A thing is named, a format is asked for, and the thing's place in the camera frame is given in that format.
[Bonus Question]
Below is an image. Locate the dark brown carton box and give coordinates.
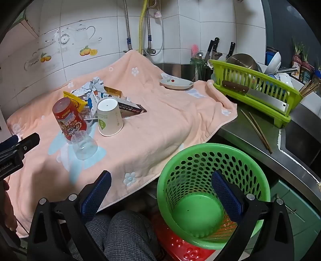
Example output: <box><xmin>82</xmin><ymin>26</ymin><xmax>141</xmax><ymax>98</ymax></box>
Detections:
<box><xmin>117</xmin><ymin>97</ymin><xmax>147</xmax><ymax>117</ymax></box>

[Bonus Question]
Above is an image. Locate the red label jar with sprouts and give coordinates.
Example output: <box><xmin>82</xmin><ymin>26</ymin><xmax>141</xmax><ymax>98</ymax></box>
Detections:
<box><xmin>291</xmin><ymin>38</ymin><xmax>305</xmax><ymax>76</ymax></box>

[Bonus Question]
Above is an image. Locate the green perforated plastic basket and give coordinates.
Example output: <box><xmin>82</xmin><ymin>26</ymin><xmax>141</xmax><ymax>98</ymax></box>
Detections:
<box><xmin>157</xmin><ymin>143</ymin><xmax>271</xmax><ymax>250</ymax></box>

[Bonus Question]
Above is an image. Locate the wooden handle steel cleaver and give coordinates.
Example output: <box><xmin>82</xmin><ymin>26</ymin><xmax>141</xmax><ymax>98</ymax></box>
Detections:
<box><xmin>222</xmin><ymin>80</ymin><xmax>289</xmax><ymax>112</ymax></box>

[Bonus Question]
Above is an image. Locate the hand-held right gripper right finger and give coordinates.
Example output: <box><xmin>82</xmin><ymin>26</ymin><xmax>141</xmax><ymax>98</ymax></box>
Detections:
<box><xmin>211</xmin><ymin>170</ymin><xmax>295</xmax><ymax>261</ymax></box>

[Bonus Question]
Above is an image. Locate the white paper cup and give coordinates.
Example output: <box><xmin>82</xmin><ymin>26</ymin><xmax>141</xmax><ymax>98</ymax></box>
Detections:
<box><xmin>97</xmin><ymin>97</ymin><xmax>124</xmax><ymax>137</ymax></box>

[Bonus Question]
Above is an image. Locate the blue plastic container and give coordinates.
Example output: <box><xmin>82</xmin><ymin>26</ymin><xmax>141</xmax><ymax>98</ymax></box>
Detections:
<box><xmin>266</xmin><ymin>46</ymin><xmax>277</xmax><ymax>63</ymax></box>

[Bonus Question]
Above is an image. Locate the stainless steel bowl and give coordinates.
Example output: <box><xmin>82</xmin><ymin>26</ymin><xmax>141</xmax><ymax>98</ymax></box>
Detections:
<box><xmin>225</xmin><ymin>53</ymin><xmax>259</xmax><ymax>72</ymax></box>

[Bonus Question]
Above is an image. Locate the peach floral towel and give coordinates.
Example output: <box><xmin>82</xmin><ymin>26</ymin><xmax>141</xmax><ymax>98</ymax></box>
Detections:
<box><xmin>6</xmin><ymin>50</ymin><xmax>238</xmax><ymax>238</ymax></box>

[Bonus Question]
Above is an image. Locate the red plastic stool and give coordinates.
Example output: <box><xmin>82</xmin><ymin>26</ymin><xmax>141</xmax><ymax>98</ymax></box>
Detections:
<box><xmin>150</xmin><ymin>213</ymin><xmax>216</xmax><ymax>261</ymax></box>

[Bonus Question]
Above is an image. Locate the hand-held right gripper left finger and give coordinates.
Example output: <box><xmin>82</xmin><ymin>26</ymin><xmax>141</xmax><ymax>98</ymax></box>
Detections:
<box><xmin>26</xmin><ymin>170</ymin><xmax>112</xmax><ymax>261</ymax></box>

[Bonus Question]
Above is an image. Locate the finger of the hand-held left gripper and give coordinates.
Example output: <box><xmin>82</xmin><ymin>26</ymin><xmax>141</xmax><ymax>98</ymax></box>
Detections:
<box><xmin>0</xmin><ymin>135</ymin><xmax>22</xmax><ymax>151</ymax></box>
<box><xmin>10</xmin><ymin>133</ymin><xmax>41</xmax><ymax>159</ymax></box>

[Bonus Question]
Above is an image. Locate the steel ladle handle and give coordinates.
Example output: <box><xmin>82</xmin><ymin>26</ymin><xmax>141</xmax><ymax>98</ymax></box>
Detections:
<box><xmin>266</xmin><ymin>63</ymin><xmax>301</xmax><ymax>76</ymax></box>

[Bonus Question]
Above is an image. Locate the white ceramic bowl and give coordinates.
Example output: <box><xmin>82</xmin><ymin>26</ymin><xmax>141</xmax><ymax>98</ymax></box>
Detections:
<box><xmin>265</xmin><ymin>51</ymin><xmax>282</xmax><ymax>74</ymax></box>

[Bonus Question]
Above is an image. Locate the person's grey plaid leg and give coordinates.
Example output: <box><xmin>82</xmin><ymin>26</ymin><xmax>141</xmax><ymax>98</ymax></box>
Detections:
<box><xmin>68</xmin><ymin>210</ymin><xmax>166</xmax><ymax>261</ymax></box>

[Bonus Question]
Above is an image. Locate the red printed drink can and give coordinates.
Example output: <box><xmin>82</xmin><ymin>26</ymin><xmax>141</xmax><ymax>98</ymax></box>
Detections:
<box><xmin>52</xmin><ymin>97</ymin><xmax>88</xmax><ymax>144</ymax></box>

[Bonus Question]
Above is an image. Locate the clear plastic cup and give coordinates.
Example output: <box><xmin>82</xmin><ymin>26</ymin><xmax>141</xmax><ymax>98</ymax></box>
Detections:
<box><xmin>71</xmin><ymin>132</ymin><xmax>98</xmax><ymax>160</ymax></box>

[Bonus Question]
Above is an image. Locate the person's left hand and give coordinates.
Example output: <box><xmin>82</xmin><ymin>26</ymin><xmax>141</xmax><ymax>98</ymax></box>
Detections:
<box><xmin>0</xmin><ymin>179</ymin><xmax>17</xmax><ymax>232</ymax></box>

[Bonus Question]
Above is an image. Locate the brown wooden chopstick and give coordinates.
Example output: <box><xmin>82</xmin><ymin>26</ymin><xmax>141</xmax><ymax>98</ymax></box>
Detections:
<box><xmin>248</xmin><ymin>112</ymin><xmax>273</xmax><ymax>154</ymax></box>
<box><xmin>240</xmin><ymin>109</ymin><xmax>270</xmax><ymax>151</ymax></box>

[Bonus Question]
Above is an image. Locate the white flower print plate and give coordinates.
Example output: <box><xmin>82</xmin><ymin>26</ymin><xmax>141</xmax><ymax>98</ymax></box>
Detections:
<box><xmin>160</xmin><ymin>78</ymin><xmax>194</xmax><ymax>90</ymax></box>

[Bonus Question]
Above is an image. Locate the yellow snack wrapper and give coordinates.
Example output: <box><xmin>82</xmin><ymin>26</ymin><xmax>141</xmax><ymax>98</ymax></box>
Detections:
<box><xmin>63</xmin><ymin>91</ymin><xmax>88</xmax><ymax>111</ymax></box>

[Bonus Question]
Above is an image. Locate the blue white paper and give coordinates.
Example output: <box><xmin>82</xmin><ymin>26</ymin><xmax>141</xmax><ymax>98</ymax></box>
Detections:
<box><xmin>71</xmin><ymin>77</ymin><xmax>106</xmax><ymax>97</ymax></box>

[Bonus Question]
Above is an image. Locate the green cabinet door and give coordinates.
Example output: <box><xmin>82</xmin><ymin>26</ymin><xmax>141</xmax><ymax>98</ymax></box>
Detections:
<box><xmin>246</xmin><ymin>176</ymin><xmax>319</xmax><ymax>256</ymax></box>

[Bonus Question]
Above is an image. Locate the yellow gas hose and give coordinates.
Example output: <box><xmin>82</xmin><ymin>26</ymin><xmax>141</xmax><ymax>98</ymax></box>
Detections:
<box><xmin>138</xmin><ymin>0</ymin><xmax>148</xmax><ymax>54</ymax></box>

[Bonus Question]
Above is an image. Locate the green plastic dish rack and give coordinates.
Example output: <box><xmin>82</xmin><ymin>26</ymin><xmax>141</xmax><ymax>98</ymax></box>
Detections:
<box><xmin>209</xmin><ymin>59</ymin><xmax>303</xmax><ymax>129</ymax></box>

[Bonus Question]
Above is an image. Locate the dark jar with sprouts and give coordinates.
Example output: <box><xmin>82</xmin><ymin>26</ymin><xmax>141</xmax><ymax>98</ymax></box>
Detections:
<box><xmin>300</xmin><ymin>48</ymin><xmax>315</xmax><ymax>84</ymax></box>

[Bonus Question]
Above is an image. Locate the bundle of wooden chopsticks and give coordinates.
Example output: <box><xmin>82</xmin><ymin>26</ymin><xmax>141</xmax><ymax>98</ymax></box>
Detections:
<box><xmin>300</xmin><ymin>80</ymin><xmax>321</xmax><ymax>97</ymax></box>

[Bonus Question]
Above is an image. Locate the stainless steel sink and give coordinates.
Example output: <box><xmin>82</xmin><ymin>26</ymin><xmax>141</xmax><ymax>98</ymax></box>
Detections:
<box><xmin>277</xmin><ymin>113</ymin><xmax>321</xmax><ymax>184</ymax></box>

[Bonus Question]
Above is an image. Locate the braided steel hose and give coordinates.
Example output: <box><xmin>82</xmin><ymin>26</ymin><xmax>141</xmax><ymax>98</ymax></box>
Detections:
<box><xmin>122</xmin><ymin>0</ymin><xmax>133</xmax><ymax>52</ymax></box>
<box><xmin>146</xmin><ymin>5</ymin><xmax>154</xmax><ymax>51</ymax></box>

